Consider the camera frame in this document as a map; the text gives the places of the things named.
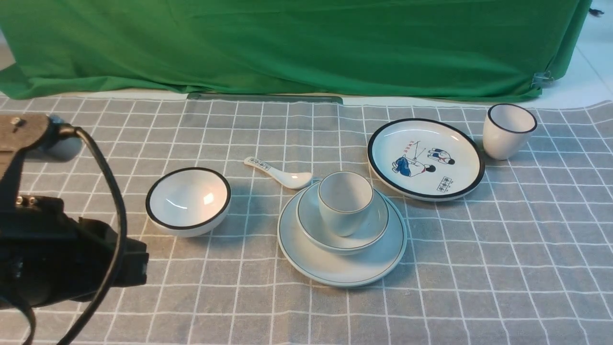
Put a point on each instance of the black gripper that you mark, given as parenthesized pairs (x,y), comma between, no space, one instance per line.
(48,257)

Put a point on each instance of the pale green shallow bowl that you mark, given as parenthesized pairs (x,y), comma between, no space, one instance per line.
(346,240)

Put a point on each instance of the pale green ceramic cup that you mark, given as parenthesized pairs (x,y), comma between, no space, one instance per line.
(344,199)

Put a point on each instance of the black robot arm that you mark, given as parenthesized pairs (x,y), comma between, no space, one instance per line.
(29,137)

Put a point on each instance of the white black-rimmed bowl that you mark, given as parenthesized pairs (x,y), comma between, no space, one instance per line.
(189,202)

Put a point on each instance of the white spoon with lettering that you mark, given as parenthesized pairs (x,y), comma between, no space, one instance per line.
(294,181)

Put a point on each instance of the pale green large plate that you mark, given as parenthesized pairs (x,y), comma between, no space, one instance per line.
(348,271)

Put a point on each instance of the illustrated black-rimmed plate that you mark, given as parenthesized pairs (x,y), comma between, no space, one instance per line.
(426,160)

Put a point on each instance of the green backdrop cloth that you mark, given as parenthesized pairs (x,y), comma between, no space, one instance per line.
(463,50)

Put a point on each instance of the white black-rimmed cup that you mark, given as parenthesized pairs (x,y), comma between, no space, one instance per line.
(507,128)

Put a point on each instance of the metal binder clip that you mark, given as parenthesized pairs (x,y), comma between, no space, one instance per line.
(542,80)

